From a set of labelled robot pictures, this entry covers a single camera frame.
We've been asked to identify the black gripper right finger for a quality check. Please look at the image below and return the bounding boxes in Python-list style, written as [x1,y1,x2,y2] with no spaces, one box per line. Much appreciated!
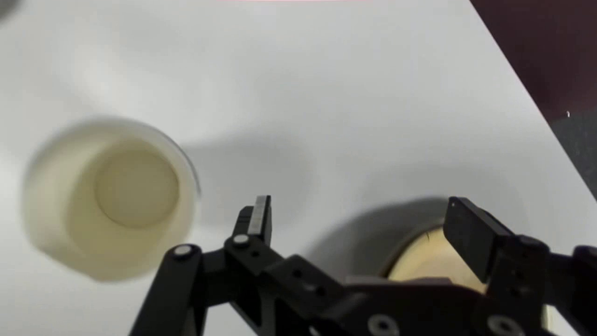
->
[442,195,597,336]

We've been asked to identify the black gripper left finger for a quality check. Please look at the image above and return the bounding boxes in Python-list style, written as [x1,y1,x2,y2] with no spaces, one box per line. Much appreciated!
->
[129,195,351,336]

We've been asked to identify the pale brown palm-leaf plate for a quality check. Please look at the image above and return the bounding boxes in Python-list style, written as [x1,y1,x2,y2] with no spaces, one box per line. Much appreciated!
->
[383,223,564,333]

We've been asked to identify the white paper cup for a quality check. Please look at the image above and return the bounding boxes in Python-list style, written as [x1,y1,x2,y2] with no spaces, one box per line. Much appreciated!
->
[21,116,204,284]

